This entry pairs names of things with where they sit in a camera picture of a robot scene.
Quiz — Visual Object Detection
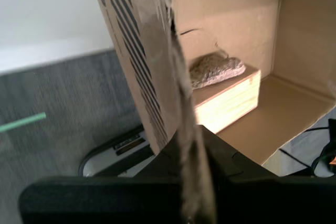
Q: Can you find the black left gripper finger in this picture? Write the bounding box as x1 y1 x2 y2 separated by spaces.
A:
196 125 336 224
18 134 184 224

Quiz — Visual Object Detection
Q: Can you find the light wooden block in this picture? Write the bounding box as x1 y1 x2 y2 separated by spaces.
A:
193 66 262 134

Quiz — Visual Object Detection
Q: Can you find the speckled granite rock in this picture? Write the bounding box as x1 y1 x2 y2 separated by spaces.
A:
189 52 246 89

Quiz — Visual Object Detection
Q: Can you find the brown cardboard box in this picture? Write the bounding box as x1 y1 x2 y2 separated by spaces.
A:
87 0 336 224

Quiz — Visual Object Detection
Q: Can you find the grey robot mobile base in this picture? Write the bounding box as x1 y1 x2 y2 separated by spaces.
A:
78 119 336 178

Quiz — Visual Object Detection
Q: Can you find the green floor tape line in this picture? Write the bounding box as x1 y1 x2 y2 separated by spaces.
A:
0 112 47 133

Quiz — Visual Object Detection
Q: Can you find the black cable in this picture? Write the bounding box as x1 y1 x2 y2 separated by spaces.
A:
278 118 336 176

